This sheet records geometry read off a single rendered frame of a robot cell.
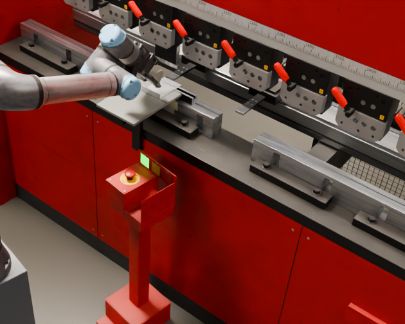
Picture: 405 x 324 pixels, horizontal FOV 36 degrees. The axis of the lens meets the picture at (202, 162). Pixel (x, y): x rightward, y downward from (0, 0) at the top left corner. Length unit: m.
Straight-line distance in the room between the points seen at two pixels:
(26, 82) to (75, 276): 1.45
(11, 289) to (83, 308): 0.89
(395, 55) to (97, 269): 1.78
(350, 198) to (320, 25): 0.59
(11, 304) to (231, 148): 0.92
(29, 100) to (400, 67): 1.00
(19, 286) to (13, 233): 1.20
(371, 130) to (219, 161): 0.58
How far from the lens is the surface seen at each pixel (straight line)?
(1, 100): 1.70
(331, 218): 2.08
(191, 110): 2.31
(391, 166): 2.28
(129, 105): 2.24
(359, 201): 2.08
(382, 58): 1.80
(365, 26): 1.79
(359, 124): 1.92
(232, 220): 2.28
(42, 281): 2.98
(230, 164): 2.20
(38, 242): 3.15
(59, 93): 1.76
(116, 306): 2.71
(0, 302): 2.03
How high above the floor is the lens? 2.27
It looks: 39 degrees down
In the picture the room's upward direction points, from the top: 5 degrees clockwise
